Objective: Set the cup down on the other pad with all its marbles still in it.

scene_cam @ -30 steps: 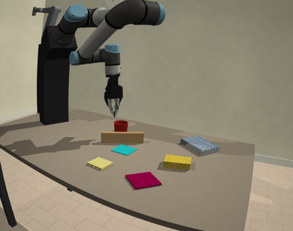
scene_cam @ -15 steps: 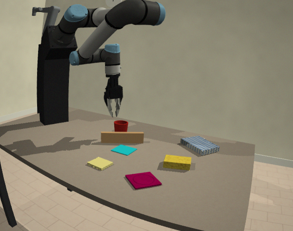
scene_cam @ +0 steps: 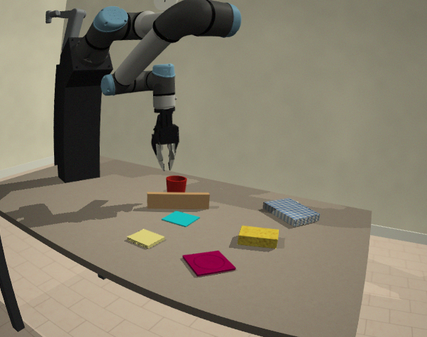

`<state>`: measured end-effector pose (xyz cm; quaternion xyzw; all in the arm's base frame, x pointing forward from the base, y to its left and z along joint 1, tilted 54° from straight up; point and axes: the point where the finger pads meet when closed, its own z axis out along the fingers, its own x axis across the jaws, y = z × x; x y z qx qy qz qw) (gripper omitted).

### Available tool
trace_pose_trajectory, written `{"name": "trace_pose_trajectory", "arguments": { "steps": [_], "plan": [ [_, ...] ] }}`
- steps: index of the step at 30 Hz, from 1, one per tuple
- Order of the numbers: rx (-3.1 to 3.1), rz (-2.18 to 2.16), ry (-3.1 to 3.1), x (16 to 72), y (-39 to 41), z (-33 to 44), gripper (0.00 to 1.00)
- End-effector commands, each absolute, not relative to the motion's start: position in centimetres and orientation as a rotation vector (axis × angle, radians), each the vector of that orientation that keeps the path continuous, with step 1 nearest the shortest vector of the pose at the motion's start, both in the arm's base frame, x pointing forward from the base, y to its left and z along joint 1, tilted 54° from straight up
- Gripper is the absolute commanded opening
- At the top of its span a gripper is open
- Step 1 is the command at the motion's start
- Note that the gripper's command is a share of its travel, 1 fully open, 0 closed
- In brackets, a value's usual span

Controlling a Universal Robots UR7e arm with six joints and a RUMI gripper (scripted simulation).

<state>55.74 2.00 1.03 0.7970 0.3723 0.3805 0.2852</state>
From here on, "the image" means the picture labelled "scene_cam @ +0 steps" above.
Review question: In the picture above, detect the yellow sponge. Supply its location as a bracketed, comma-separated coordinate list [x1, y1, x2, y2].
[237, 225, 279, 249]

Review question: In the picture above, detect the red cup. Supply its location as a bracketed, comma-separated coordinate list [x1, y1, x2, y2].
[166, 176, 187, 192]

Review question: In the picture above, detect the magenta square coaster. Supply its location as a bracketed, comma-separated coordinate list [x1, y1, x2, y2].
[183, 251, 236, 277]

